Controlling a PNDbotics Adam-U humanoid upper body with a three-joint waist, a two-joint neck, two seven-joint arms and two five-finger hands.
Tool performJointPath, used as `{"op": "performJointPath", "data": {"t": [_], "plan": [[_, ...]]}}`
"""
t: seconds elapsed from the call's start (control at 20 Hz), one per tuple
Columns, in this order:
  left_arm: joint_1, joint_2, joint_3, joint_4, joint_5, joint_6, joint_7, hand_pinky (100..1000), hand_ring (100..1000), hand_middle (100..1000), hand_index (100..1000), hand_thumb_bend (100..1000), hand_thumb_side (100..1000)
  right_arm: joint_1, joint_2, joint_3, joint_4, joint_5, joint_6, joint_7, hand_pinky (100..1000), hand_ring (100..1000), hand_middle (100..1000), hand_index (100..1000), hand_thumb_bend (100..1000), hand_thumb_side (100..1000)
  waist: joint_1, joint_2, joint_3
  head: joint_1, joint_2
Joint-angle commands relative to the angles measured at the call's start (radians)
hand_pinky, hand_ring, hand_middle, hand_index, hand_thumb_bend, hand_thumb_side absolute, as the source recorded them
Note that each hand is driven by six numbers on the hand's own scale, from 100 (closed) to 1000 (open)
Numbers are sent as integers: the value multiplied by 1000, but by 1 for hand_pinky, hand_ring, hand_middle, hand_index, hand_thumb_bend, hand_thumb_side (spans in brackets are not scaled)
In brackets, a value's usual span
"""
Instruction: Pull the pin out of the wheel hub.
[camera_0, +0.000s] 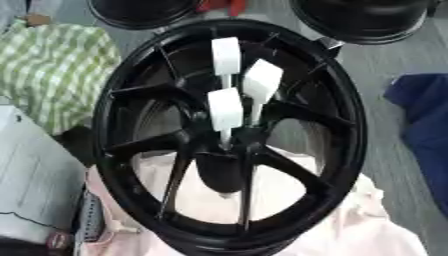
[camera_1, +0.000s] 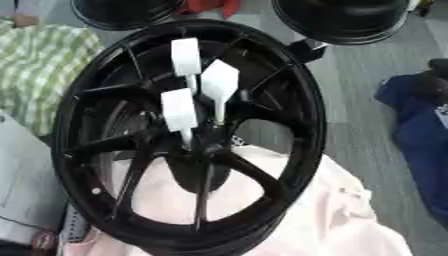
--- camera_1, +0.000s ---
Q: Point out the red object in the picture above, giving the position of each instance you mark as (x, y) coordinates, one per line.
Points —
(213, 6)

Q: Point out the black round wheel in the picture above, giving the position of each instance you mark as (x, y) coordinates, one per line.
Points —
(344, 18)
(125, 11)

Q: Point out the person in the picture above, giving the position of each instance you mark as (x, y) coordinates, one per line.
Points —
(423, 133)

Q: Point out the green white checked cloth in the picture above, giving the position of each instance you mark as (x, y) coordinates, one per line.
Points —
(41, 66)

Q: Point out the grey flat panel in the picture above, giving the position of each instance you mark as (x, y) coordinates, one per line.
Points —
(26, 186)

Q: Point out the black spoked wheel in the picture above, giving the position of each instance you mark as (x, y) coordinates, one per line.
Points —
(291, 110)

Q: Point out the pale pink cloth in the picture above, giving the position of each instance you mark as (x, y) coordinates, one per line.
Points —
(338, 213)

